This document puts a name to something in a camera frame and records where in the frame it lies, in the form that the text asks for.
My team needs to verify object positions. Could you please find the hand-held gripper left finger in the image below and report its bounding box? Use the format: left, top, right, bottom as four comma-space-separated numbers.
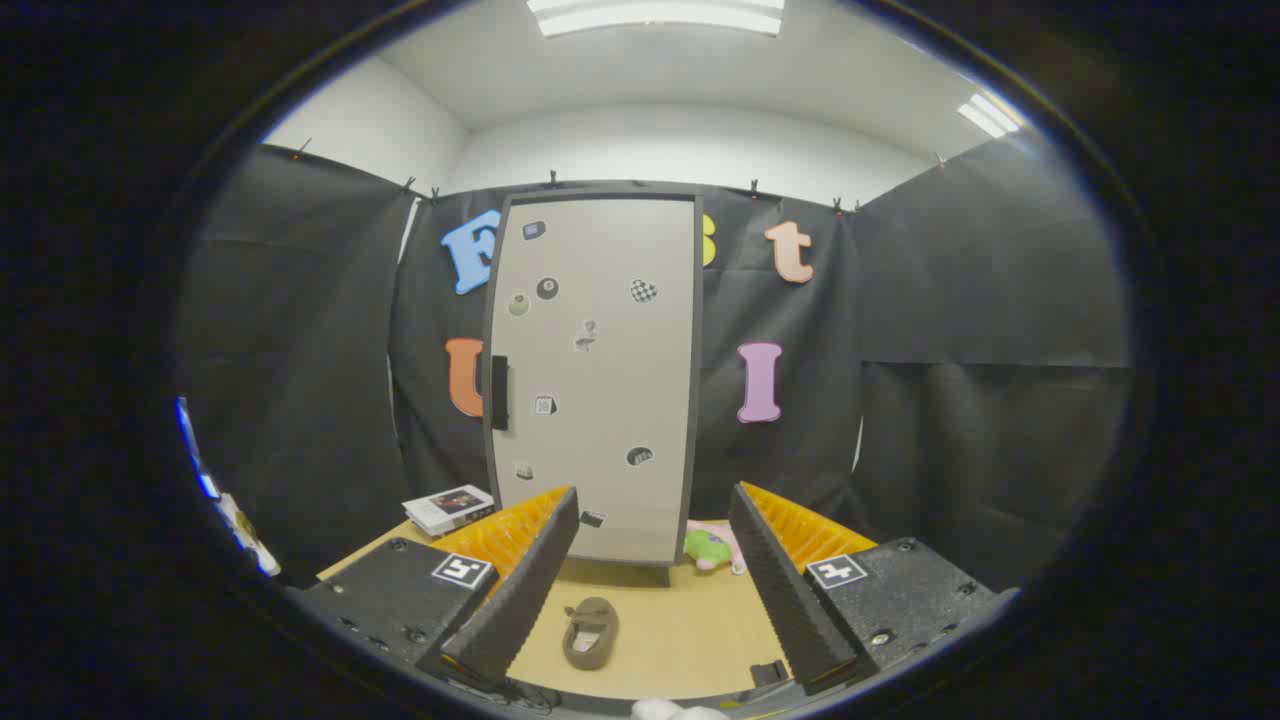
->
283, 486, 581, 693

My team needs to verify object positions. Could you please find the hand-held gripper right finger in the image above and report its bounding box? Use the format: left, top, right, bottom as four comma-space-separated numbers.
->
728, 481, 1021, 696

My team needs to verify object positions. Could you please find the brown fuzzy shoe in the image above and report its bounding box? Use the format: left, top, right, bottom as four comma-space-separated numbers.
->
562, 597, 620, 671

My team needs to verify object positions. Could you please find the grey shoe cabinet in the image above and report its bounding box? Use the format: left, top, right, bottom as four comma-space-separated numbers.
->
483, 183, 706, 591

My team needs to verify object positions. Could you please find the green and pink plush toy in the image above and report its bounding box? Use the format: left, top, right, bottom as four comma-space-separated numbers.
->
683, 520, 748, 576

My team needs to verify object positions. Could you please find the white book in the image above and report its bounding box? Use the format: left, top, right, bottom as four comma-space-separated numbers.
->
402, 485, 496, 539

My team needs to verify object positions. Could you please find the blue and white object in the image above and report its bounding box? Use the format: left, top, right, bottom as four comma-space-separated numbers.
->
178, 398, 283, 577

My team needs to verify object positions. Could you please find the black backdrop cloth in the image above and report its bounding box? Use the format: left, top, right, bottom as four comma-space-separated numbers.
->
175, 140, 1136, 601

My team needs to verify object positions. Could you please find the small ceiling light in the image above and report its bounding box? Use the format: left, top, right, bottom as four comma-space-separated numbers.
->
957, 92, 1023, 139

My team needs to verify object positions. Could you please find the long ceiling light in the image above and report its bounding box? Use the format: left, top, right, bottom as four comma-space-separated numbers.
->
527, 0, 786, 38

